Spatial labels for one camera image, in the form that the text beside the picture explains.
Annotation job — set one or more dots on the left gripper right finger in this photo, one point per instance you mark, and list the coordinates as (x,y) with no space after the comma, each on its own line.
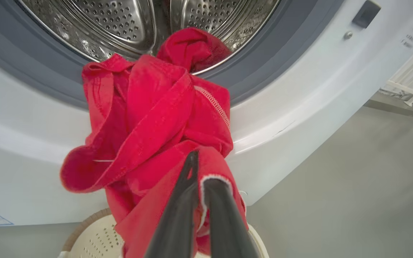
(226,225)

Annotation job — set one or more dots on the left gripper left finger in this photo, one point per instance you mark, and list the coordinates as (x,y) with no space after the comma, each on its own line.
(177,225)

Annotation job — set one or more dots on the red garment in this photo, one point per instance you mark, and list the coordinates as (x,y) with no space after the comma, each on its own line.
(149,118)

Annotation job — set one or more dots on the cream perforated laundry basket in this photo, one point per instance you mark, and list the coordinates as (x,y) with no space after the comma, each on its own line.
(95,240)

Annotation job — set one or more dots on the white front-load washing machine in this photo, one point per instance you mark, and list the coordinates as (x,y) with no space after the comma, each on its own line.
(299,107)

